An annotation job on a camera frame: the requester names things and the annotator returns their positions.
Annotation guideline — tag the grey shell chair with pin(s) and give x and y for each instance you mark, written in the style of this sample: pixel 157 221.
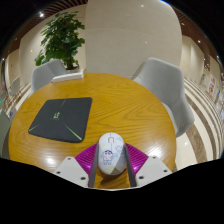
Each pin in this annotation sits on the grey shell chair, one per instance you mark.
pixel 3 133
pixel 45 75
pixel 166 86

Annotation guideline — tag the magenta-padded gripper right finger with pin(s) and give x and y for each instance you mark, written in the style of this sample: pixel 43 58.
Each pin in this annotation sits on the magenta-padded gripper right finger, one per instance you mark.
pixel 136 159

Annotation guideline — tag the wall posters group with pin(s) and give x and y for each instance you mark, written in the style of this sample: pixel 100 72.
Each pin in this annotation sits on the wall posters group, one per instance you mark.
pixel 212 88

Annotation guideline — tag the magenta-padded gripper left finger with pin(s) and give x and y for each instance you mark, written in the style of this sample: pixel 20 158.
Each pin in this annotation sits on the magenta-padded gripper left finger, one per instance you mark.
pixel 85 160

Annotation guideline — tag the small distant grey chair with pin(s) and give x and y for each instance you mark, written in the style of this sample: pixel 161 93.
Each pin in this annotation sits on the small distant grey chair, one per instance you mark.
pixel 15 86

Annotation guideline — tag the white cartoon-print computer mouse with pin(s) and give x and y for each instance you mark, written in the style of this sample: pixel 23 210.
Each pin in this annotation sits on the white cartoon-print computer mouse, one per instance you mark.
pixel 112 155

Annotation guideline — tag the black mouse pad green lines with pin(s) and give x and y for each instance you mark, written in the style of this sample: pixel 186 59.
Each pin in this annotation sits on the black mouse pad green lines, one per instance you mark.
pixel 61 118

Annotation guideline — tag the green potted plant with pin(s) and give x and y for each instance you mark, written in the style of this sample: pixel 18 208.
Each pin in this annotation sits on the green potted plant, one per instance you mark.
pixel 61 38

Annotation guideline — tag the white power strip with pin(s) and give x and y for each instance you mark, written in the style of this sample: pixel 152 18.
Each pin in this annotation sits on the white power strip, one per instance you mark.
pixel 68 76

